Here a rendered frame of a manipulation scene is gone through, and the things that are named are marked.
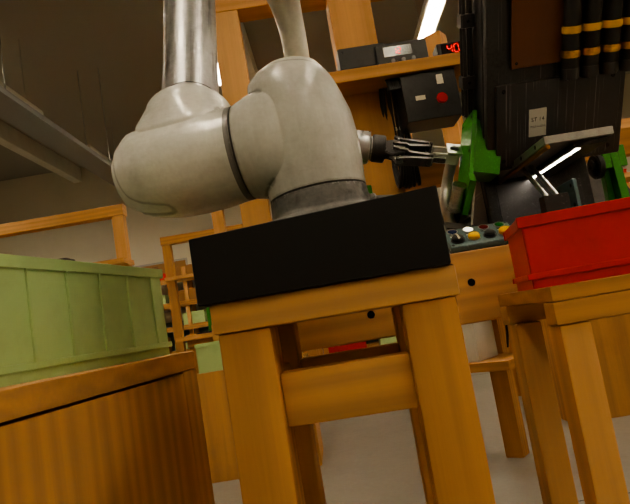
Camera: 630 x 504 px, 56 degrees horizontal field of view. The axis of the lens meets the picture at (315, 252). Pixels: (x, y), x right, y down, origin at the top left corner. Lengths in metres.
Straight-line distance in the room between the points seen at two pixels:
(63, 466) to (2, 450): 0.11
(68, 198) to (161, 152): 11.96
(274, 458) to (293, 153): 0.42
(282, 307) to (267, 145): 0.26
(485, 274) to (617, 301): 0.35
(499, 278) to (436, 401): 0.57
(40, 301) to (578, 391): 0.80
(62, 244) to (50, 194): 1.05
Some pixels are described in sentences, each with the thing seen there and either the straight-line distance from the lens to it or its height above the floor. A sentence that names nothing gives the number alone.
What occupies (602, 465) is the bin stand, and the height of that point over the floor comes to 0.53.
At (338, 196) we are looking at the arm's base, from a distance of 0.87.
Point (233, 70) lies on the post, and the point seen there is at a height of 1.65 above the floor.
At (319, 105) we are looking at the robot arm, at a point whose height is 1.12.
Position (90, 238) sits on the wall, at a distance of 12.58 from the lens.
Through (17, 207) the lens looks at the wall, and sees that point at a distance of 13.31.
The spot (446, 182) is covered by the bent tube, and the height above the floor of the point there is 1.12.
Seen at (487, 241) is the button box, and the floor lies 0.91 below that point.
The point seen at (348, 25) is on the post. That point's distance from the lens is 2.09.
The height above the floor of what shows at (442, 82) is 1.46.
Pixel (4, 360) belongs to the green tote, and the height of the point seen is 0.82.
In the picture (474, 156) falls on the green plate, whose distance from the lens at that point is 1.58.
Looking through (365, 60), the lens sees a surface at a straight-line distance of 1.96.
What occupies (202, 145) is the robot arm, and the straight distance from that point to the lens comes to 0.92.
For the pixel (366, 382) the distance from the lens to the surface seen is 0.79.
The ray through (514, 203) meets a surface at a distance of 1.76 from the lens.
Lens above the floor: 0.81
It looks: 7 degrees up
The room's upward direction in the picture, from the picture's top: 9 degrees counter-clockwise
